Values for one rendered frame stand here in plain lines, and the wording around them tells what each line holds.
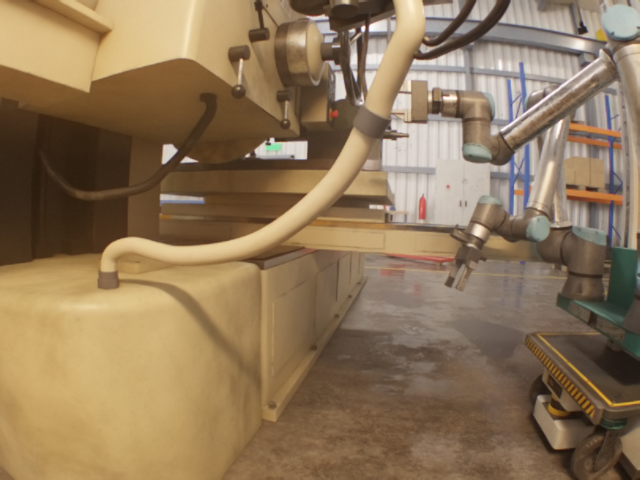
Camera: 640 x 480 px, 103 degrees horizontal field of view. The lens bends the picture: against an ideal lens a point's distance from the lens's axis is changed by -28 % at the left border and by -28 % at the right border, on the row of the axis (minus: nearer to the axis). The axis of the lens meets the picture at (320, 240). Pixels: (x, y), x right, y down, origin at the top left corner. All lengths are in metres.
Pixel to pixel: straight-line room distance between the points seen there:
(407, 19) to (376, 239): 1.31
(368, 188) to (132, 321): 1.06
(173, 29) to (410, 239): 1.29
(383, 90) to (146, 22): 0.57
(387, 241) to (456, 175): 6.42
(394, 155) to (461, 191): 1.82
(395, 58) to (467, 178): 7.63
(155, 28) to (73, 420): 0.82
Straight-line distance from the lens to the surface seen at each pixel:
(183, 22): 0.77
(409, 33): 0.42
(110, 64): 0.87
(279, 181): 1.55
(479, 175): 8.08
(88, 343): 0.73
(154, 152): 1.63
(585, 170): 8.30
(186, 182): 1.77
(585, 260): 1.46
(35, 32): 0.83
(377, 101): 0.44
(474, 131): 1.08
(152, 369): 0.78
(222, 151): 1.51
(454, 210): 7.92
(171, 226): 2.03
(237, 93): 0.81
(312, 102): 1.35
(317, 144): 1.58
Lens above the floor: 0.76
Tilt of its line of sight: 4 degrees down
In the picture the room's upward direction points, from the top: 2 degrees clockwise
